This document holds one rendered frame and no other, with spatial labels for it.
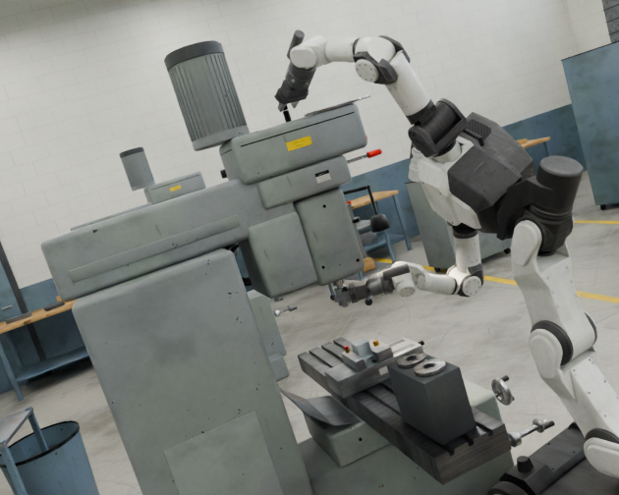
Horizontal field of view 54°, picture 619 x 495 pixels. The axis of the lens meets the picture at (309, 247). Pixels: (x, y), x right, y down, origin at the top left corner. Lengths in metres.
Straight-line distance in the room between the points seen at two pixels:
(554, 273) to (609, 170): 6.22
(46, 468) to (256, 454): 2.04
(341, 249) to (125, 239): 0.73
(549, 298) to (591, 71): 6.20
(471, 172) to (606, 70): 6.06
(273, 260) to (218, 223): 0.22
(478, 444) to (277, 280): 0.81
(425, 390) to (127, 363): 0.87
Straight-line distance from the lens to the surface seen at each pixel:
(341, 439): 2.19
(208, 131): 2.03
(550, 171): 1.75
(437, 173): 1.93
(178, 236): 1.97
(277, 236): 2.03
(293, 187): 2.04
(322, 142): 2.08
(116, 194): 8.58
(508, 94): 10.83
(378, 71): 1.79
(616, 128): 7.96
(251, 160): 2.00
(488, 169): 1.92
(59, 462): 3.90
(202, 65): 2.05
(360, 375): 2.22
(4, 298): 8.68
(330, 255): 2.11
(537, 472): 2.15
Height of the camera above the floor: 1.78
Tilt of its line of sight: 9 degrees down
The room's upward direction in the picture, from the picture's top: 17 degrees counter-clockwise
